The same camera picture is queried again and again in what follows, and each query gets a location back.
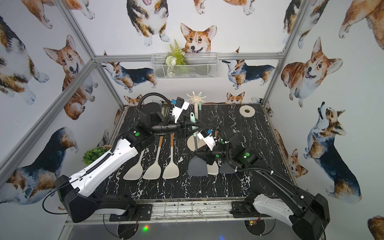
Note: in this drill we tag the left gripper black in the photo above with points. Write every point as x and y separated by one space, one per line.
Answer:
182 126

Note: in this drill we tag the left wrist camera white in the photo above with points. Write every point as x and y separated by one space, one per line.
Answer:
179 106

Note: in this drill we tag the fern and white flower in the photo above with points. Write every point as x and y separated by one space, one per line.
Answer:
175 61

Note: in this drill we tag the cream spatula wooden handle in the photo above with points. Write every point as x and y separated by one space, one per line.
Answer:
154 171

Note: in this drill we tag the cream spoon wooden handle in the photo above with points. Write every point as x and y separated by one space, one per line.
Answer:
135 172

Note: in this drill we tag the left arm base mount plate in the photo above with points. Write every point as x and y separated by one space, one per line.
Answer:
141 212

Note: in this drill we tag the white tape roll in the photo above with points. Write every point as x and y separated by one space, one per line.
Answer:
247 111

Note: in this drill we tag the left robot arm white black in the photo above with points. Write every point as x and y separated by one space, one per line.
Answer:
158 116

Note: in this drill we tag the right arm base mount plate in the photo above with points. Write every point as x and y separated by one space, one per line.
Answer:
243 210

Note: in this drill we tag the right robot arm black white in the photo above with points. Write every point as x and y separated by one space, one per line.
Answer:
307 214

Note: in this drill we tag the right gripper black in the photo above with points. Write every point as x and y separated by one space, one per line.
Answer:
208 156

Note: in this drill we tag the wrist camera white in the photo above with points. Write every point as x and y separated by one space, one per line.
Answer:
208 138
179 106

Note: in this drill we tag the grey turner mint handle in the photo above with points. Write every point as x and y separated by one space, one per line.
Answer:
197 166

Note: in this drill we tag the cream slotted turner wooden handle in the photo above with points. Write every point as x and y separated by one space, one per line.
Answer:
213 169

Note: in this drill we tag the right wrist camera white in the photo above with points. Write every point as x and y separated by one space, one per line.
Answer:
208 138

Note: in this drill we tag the green potted plant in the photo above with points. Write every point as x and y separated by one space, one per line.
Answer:
92 155

